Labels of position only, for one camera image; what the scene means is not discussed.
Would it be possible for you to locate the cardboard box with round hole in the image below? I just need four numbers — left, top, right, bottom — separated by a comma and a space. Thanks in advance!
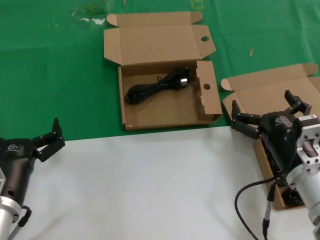
103, 11, 224, 132

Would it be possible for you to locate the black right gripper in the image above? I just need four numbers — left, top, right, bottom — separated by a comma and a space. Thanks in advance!
230, 89, 313, 173

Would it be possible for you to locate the white table cloth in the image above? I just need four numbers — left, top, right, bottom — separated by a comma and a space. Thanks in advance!
0, 124, 320, 240

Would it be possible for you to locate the green table cloth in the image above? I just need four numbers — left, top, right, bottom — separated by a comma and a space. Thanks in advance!
0, 0, 320, 145

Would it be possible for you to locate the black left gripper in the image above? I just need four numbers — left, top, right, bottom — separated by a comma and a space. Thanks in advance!
0, 117, 66, 205

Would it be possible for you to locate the brown cardboard mailer box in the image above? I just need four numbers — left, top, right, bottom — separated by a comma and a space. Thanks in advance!
220, 63, 320, 211

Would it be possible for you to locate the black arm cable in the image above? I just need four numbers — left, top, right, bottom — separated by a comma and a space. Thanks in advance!
234, 176, 286, 240
7, 204, 33, 240

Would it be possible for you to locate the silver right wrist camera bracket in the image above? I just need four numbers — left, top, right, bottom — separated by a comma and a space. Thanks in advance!
296, 114, 320, 166

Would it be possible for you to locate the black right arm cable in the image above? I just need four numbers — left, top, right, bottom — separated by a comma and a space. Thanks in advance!
234, 176, 286, 240

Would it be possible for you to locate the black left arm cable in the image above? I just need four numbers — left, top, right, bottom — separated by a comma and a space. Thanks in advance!
7, 204, 33, 240

